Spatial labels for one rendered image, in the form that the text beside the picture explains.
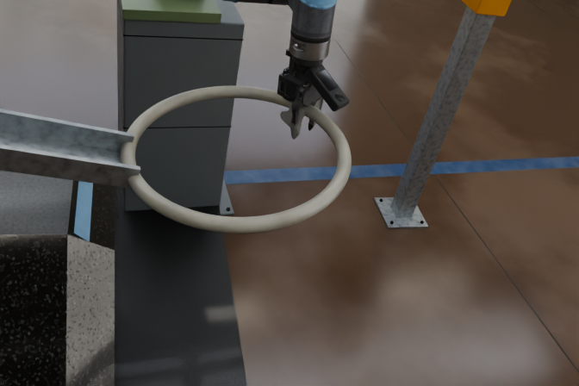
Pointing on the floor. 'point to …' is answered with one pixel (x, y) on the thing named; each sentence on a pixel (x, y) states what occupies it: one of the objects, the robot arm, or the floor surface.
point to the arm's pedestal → (147, 60)
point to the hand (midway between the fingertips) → (304, 131)
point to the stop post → (445, 102)
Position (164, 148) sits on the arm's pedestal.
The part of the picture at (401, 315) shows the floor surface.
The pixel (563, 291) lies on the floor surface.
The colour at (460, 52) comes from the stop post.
